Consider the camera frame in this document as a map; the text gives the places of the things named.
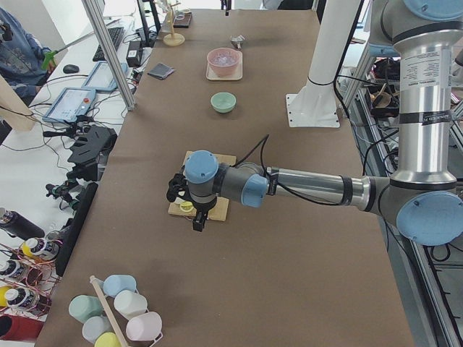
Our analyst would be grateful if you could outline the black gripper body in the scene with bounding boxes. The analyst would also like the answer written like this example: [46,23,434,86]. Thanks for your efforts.
[191,197,216,214]

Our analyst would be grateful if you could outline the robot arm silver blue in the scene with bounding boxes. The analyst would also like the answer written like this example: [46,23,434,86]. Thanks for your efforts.
[180,1,462,246]

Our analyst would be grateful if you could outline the mint green bowl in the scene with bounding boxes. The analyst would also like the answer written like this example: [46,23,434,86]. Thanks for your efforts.
[211,92,237,113]

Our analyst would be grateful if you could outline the pink bowl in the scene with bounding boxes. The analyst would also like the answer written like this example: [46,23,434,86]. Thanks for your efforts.
[207,48,242,77]

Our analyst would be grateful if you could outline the pile of clear ice cubes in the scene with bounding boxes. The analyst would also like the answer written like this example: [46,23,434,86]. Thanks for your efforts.
[211,51,238,67]

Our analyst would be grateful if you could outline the metal ice scoop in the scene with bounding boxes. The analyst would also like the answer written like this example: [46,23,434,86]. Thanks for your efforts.
[230,35,245,50]

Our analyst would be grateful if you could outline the bamboo cutting board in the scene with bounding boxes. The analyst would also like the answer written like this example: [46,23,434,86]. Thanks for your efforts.
[168,154,237,221]

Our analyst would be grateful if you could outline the light blue cup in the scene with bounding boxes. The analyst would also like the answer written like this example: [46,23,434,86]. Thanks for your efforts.
[103,274,137,298]

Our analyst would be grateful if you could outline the white cup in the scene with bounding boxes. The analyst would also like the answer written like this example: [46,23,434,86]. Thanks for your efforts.
[114,290,148,320]

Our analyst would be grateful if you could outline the pink cup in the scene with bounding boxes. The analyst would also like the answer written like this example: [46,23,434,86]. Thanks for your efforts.
[126,312,163,341]

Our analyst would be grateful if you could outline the black flat bar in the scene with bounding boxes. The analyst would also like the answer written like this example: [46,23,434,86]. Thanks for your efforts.
[55,182,98,277]

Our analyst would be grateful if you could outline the mint green cup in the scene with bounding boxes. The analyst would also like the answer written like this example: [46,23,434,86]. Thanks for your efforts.
[68,295,103,323]

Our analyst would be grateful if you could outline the grey folded cloth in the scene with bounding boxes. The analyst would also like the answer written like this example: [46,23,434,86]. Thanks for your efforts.
[148,63,175,80]

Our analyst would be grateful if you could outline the grey blue cup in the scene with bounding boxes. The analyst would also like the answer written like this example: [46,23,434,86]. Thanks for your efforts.
[82,316,113,343]

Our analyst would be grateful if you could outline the yellow cup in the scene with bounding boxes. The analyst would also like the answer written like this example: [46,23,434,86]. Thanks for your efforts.
[94,332,122,347]

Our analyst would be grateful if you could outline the beige tray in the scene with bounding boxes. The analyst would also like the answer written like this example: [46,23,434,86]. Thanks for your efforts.
[205,48,243,81]

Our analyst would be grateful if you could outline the yellow sauce bottle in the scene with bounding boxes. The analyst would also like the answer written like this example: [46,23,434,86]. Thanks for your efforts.
[22,238,60,261]

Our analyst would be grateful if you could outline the far teach pendant tablet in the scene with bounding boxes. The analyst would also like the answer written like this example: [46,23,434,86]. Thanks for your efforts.
[82,61,117,93]

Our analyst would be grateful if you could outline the teach pendant tablet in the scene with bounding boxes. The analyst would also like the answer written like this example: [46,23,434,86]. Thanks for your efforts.
[82,61,117,93]
[42,87,96,124]

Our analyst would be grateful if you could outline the black power adapter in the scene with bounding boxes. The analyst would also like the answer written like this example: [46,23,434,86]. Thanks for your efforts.
[126,40,143,67]

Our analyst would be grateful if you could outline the near teach pendant tablet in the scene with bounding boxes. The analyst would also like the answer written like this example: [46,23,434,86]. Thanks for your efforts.
[42,87,96,124]

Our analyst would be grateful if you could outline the wooden cup tree stand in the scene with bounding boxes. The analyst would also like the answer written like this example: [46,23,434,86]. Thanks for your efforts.
[157,0,185,46]

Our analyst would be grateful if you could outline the black thermos bottle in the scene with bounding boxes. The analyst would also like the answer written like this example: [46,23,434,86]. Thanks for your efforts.
[1,207,45,240]

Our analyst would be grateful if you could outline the dark tray with items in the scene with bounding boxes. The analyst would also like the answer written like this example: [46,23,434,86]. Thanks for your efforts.
[174,12,192,28]

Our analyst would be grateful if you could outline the dark sauce bottle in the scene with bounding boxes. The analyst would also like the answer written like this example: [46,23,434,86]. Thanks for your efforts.
[1,260,30,282]

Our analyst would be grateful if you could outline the black computer mouse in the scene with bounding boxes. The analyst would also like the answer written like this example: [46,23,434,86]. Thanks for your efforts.
[62,64,80,74]

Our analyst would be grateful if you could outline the black keyboard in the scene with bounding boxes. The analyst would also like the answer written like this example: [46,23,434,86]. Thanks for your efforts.
[92,27,125,62]

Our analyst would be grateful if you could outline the white capped sauce bottle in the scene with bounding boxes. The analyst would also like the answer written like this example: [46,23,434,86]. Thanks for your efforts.
[4,288,39,311]

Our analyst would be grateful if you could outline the seated person blue jacket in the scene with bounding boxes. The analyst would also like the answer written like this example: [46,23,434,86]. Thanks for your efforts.
[1,9,56,105]

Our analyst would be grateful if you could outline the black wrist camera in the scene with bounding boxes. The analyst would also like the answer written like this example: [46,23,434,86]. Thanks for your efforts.
[166,173,187,203]

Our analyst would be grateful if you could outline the black stand bracket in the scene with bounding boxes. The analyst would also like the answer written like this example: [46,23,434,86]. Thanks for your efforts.
[67,125,117,164]

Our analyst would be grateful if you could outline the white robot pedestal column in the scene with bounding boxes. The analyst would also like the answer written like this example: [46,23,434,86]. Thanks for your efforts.
[286,0,362,128]

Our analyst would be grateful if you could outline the copper wire bottle rack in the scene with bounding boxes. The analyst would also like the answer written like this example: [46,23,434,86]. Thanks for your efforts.
[1,237,62,319]

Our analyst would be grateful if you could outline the aluminium frame post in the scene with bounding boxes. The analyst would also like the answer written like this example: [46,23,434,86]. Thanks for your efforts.
[81,0,135,111]

